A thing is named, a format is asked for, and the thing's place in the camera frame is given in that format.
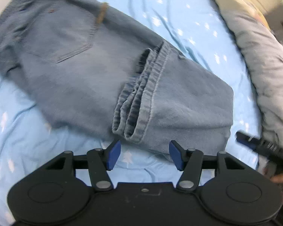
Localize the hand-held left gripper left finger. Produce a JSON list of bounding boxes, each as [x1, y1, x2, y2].
[[44, 139, 122, 192]]

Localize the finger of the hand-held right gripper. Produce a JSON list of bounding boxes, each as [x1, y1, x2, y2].
[[235, 131, 258, 150]]

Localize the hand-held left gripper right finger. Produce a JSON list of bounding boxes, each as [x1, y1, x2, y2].
[[169, 140, 246, 192]]

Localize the blue denim jeans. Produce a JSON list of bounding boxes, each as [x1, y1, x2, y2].
[[0, 0, 234, 163]]

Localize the grey quilted blanket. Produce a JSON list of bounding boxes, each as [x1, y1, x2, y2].
[[195, 0, 283, 146]]

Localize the grey cabinet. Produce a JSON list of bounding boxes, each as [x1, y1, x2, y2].
[[265, 1, 283, 52]]

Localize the light blue star-print bed sheet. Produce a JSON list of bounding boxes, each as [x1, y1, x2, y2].
[[0, 0, 265, 224]]

